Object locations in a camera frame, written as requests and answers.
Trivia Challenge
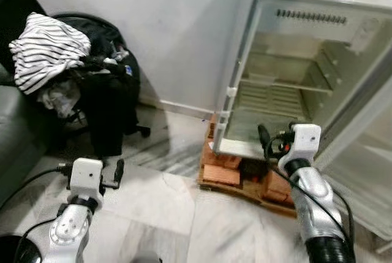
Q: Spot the black hanging garment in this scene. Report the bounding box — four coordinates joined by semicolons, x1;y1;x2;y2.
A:
78;70;139;157

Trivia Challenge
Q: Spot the silver fridge door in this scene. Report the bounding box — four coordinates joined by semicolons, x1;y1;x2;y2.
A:
315;55;392;240

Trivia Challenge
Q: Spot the grey sofa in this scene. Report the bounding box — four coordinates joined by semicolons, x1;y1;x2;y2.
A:
0;61;53;206

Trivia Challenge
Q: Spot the orange brick stack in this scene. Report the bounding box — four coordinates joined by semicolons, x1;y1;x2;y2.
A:
199;116;295;212

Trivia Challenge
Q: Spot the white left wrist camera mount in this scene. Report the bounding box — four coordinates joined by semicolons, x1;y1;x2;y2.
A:
69;159;104;196

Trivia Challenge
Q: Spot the white patterned cloth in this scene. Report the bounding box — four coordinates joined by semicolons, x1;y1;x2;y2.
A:
40;79;84;120

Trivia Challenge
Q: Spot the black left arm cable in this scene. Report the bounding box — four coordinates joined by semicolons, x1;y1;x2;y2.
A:
0;163;73;263

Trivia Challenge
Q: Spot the black white striped cloth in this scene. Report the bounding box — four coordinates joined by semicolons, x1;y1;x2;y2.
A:
9;13;92;96

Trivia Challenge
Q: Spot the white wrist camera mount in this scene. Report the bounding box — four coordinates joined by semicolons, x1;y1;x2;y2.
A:
292;124;323;161
69;159;104;196

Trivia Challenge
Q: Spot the black office chair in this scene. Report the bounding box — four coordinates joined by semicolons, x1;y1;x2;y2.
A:
37;13;152;159

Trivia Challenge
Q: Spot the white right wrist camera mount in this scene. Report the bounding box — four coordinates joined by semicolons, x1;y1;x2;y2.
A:
292;124;323;161

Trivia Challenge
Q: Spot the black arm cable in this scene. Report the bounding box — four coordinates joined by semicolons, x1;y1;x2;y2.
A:
0;163;73;263
262;137;353;246

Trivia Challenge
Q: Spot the clear fridge shelf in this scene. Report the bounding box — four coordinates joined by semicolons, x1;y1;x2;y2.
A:
239;51;335;96

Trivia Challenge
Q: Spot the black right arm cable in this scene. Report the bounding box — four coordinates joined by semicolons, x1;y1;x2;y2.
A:
262;137;353;246

